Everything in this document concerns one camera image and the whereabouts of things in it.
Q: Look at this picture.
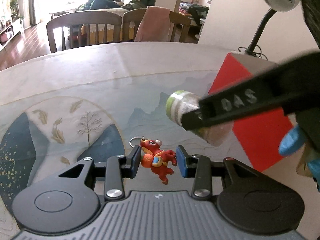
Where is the green-capped spice jar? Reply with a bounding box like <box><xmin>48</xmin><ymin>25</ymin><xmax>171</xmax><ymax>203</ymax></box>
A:
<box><xmin>166</xmin><ymin>90</ymin><xmax>234</xmax><ymax>147</ymax></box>

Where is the red cartoon keychain figure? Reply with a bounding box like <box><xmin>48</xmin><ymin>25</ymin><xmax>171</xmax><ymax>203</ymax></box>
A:
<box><xmin>129</xmin><ymin>137</ymin><xmax>177</xmax><ymax>185</ymax></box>

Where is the blue gloved right hand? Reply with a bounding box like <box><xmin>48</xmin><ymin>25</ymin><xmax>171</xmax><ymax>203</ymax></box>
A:
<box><xmin>278</xmin><ymin>125</ymin><xmax>319</xmax><ymax>191</ymax></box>

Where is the red cardboard box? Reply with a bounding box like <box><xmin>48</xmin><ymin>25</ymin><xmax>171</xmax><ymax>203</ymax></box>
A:
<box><xmin>209</xmin><ymin>53</ymin><xmax>292</xmax><ymax>172</ymax></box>

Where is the pink cloth on chair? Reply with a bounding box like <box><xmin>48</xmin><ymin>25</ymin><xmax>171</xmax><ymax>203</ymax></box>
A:
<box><xmin>134</xmin><ymin>6</ymin><xmax>170</xmax><ymax>42</ymax></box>

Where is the wooden chair with cloth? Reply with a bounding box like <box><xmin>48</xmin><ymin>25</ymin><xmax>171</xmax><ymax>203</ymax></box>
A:
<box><xmin>122</xmin><ymin>6</ymin><xmax>191</xmax><ymax>42</ymax></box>

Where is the sofa with clothes pile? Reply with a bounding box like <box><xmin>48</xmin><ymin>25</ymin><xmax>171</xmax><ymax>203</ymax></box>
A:
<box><xmin>76</xmin><ymin>0</ymin><xmax>156</xmax><ymax>11</ymax></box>

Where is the dark wooden dining chair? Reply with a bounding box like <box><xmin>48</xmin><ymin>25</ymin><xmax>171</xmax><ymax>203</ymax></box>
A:
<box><xmin>46</xmin><ymin>10</ymin><xmax>123</xmax><ymax>53</ymax></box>

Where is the wooden tv cabinet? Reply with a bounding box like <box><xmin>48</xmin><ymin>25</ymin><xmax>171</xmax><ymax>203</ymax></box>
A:
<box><xmin>0</xmin><ymin>19</ymin><xmax>24</xmax><ymax>51</ymax></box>

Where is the green potted plant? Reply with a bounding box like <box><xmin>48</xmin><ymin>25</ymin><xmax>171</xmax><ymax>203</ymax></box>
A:
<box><xmin>10</xmin><ymin>0</ymin><xmax>24</xmax><ymax>21</ymax></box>

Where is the black lamp power cable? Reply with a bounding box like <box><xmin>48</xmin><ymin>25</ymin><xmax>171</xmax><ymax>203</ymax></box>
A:
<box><xmin>237</xmin><ymin>45</ymin><xmax>270</xmax><ymax>61</ymax></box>

